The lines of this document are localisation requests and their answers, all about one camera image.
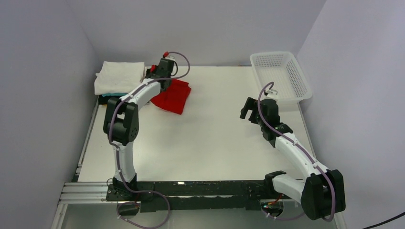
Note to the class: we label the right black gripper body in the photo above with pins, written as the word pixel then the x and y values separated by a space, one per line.
pixel 262 123

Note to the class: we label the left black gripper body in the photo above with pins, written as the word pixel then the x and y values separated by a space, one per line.
pixel 156 67

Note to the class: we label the red t-shirt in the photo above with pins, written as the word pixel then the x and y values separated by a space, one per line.
pixel 174 98

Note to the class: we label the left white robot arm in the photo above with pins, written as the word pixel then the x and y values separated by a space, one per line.
pixel 121 123

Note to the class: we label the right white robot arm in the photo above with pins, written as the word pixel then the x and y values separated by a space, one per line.
pixel 320 192

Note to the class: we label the white plastic basket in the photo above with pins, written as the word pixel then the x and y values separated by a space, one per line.
pixel 282 68

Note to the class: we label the white folded t-shirt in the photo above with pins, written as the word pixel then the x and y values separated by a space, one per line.
pixel 125 65

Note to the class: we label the teal folded t-shirt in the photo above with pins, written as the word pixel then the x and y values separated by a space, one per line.
pixel 113 94

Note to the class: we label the black folded t-shirt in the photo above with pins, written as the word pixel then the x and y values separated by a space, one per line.
pixel 102 99

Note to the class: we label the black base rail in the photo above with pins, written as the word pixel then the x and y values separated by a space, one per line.
pixel 195 195

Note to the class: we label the aluminium frame rail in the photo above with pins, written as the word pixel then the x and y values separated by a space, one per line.
pixel 83 193

